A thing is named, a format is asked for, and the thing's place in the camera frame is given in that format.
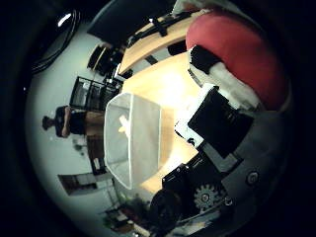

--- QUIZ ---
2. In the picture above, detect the long wooden desk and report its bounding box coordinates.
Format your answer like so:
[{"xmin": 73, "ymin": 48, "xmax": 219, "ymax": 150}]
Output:
[{"xmin": 118, "ymin": 11, "xmax": 205, "ymax": 75}]

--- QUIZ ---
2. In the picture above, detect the black monitor panel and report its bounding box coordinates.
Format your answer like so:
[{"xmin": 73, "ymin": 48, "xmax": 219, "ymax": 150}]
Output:
[{"xmin": 86, "ymin": 0, "xmax": 179, "ymax": 43}]

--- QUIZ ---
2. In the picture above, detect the person in dark shirt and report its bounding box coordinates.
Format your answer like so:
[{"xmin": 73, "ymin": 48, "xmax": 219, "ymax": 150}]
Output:
[{"xmin": 41, "ymin": 105, "xmax": 88, "ymax": 138}]

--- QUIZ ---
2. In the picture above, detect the brown wooden cabinet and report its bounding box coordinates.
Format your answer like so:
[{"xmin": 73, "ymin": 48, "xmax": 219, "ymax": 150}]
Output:
[{"xmin": 85, "ymin": 111, "xmax": 109, "ymax": 176}]

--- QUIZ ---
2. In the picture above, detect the red plush tomato toy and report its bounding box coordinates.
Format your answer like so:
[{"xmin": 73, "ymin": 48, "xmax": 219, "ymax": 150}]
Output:
[{"xmin": 185, "ymin": 11, "xmax": 292, "ymax": 112}]

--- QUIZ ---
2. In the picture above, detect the small pale yellow toy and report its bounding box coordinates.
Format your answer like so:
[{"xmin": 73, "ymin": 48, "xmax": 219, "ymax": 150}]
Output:
[{"xmin": 118, "ymin": 115, "xmax": 131, "ymax": 136}]

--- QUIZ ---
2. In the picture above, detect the black wire rack cart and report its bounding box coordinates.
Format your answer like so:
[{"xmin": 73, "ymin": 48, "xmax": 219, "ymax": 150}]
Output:
[{"xmin": 69, "ymin": 76, "xmax": 121, "ymax": 113}]

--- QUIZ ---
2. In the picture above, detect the clear plastic container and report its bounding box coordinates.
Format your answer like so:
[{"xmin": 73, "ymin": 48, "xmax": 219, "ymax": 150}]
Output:
[{"xmin": 103, "ymin": 92, "xmax": 162, "ymax": 191}]

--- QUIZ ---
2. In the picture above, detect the black cable loop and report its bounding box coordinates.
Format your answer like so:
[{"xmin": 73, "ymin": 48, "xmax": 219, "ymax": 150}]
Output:
[{"xmin": 31, "ymin": 9, "xmax": 81, "ymax": 75}]

